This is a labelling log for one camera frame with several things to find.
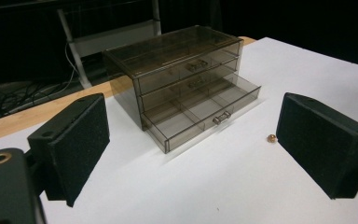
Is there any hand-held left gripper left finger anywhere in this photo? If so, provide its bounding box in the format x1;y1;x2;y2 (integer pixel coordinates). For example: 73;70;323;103
27;92;111;208

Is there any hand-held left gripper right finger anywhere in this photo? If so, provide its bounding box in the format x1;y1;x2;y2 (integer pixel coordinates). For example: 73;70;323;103
275;91;358;200

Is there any smoky transparent drawer organizer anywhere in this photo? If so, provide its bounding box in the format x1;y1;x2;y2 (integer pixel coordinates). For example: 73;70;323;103
102;24;262;155

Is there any transparent drawer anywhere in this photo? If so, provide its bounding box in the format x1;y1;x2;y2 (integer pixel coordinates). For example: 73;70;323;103
141;73;262;155

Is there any white metal stand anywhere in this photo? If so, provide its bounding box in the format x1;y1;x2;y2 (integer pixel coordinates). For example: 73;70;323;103
57;0;162;90

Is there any bundle of dark cables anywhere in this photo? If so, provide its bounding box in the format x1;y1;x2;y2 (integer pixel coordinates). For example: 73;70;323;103
0;78;76;118

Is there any white cable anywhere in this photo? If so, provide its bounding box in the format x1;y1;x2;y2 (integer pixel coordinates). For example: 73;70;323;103
62;42;79;91

